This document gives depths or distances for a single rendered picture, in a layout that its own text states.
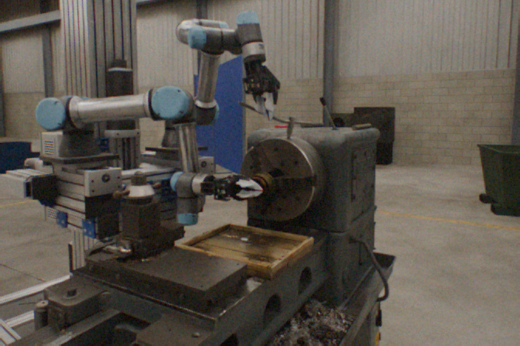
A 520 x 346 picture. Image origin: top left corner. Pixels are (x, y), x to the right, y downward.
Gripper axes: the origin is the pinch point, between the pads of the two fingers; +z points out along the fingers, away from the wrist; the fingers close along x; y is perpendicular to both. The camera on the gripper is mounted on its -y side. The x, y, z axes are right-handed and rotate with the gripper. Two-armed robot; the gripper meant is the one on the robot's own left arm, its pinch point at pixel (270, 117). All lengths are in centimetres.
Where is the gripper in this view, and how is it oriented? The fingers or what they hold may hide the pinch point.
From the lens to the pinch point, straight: 129.4
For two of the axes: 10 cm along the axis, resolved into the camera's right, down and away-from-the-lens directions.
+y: -5.1, 0.9, -8.6
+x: 8.4, -1.8, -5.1
